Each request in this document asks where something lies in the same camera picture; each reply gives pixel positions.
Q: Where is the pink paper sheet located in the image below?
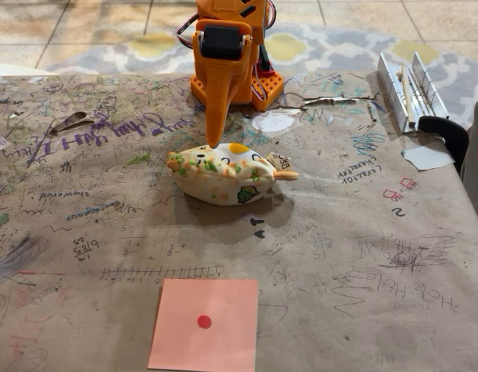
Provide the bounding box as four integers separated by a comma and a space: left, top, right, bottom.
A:
147, 277, 260, 372

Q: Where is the black clamp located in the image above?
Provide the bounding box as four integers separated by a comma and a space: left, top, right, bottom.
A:
417, 115, 470, 172

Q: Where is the white furniture edge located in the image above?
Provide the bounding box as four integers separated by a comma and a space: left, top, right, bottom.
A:
0, 60, 58, 78

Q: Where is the thin wooden stick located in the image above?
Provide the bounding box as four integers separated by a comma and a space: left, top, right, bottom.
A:
400, 64, 414, 126

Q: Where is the grey yellow patterned rug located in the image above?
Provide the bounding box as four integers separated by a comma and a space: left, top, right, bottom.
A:
44, 22, 478, 122

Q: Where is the brown scribbled paper table cover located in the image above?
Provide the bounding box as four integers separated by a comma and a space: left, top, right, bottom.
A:
0, 70, 478, 372

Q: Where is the aluminium miter box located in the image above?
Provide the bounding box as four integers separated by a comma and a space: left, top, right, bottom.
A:
377, 50, 450, 136

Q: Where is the torn paper strip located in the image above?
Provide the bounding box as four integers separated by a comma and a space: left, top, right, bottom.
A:
280, 91, 381, 112

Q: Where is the patterned plush toy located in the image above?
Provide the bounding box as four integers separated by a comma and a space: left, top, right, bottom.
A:
166, 142, 301, 207

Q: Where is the curled brown paper scrap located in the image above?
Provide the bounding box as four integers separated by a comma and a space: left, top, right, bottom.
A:
48, 111, 95, 136

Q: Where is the grey chair upholstery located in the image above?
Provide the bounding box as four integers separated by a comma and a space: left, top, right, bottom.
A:
459, 92, 478, 234

